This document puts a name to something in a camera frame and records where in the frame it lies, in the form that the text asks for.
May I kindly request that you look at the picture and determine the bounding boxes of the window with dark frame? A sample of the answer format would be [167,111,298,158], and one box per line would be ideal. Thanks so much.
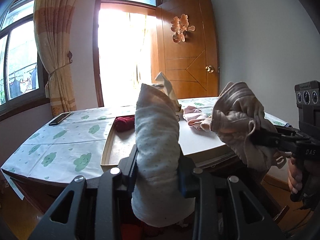
[1,0,49,120]

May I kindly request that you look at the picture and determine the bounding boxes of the dark red knitted sock roll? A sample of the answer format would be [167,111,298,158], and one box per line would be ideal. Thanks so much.
[114,115,135,132]

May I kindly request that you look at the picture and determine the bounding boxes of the yellow tied curtain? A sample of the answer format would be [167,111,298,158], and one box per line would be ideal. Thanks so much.
[33,0,76,116]

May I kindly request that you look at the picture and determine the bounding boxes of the white dotted underwear roll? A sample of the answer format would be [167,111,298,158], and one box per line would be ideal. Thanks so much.
[131,84,195,228]

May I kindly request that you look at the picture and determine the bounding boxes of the tan knitted sock roll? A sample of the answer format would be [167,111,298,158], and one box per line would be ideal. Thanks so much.
[152,72,182,112]

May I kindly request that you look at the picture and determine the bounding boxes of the brass door knob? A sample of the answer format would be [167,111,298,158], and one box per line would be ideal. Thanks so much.
[205,65,215,73]

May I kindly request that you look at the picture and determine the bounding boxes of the pink garment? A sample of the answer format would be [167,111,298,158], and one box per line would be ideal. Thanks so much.
[183,106,212,132]

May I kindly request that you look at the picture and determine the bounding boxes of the wooden door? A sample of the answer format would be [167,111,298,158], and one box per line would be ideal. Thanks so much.
[154,0,219,99]

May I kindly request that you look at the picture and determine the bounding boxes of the shallow cardboard box tray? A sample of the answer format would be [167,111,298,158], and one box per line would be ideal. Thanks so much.
[100,119,236,171]

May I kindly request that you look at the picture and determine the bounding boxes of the black smartphone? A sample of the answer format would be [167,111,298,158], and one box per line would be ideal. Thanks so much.
[48,112,71,126]

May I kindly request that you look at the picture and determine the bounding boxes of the double happiness door ornament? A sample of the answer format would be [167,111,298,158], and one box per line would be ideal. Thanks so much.
[170,14,196,43]

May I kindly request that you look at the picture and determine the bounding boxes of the beige cream garment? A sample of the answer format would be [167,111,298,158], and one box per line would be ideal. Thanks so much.
[210,82,289,173]

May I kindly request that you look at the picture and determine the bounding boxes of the green cloud print tablecloth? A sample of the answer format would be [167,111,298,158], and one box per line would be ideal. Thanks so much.
[0,96,291,185]

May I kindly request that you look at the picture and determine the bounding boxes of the person's right hand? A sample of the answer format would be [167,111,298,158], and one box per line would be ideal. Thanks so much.
[288,158,303,194]

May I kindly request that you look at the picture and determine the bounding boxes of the curtain tieback wall hook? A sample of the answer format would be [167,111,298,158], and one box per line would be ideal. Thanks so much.
[67,51,73,64]

